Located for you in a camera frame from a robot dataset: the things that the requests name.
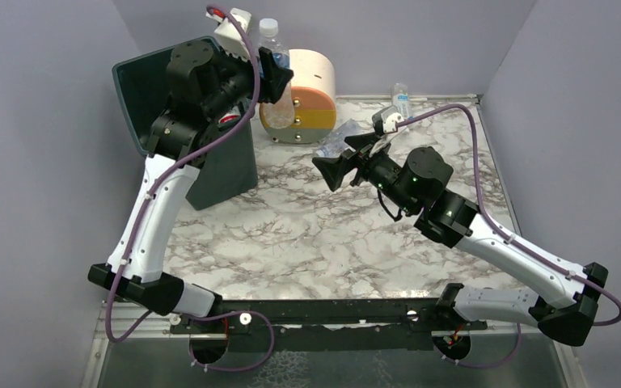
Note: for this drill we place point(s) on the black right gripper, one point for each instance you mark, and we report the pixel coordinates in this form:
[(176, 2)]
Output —
[(356, 168)]

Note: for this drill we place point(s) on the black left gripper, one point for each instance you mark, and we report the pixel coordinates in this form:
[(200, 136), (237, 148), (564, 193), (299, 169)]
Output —
[(259, 70)]

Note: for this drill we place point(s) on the clear bottle blue white label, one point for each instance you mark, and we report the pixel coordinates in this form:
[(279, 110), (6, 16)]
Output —
[(401, 99)]

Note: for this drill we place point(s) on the red label bottle red cap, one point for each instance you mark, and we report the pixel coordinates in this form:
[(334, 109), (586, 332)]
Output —
[(230, 118)]

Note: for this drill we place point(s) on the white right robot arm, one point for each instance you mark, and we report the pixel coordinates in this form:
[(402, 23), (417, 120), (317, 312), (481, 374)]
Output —
[(558, 298)]

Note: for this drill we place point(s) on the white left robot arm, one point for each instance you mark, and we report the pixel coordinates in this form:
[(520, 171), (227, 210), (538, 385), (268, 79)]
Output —
[(188, 106)]

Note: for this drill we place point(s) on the clear bottle blue cap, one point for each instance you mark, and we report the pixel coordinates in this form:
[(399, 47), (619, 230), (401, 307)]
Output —
[(333, 144)]

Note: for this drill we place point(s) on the round drawer cabinet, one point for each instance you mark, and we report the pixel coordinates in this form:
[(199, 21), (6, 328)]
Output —
[(313, 91)]

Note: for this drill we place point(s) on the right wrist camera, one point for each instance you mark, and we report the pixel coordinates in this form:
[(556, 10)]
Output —
[(385, 121)]

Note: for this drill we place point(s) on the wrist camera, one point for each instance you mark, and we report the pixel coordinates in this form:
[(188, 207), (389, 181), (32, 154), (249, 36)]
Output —
[(226, 34), (385, 121)]

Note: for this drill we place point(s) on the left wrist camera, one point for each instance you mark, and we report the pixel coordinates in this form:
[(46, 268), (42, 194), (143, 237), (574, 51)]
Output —
[(226, 34)]

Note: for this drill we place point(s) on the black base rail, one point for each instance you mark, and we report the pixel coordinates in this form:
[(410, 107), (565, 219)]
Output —
[(324, 325)]

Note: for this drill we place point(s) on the aluminium frame rail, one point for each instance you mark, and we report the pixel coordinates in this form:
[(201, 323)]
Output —
[(124, 315)]

